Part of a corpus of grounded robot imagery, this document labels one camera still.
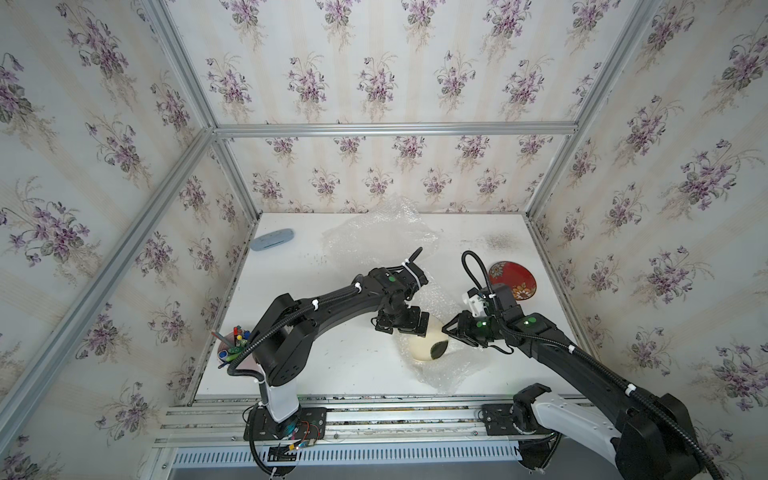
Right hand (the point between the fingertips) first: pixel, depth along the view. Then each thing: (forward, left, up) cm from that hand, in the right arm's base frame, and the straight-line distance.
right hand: (450, 332), depth 79 cm
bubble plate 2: (-5, +2, -7) cm, 9 cm away
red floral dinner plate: (+24, -28, -10) cm, 38 cm away
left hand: (0, +9, -2) cm, 10 cm away
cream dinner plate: (-1, +3, -8) cm, 9 cm away
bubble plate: (+40, +20, -7) cm, 45 cm away
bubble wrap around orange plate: (+40, +19, -7) cm, 45 cm away
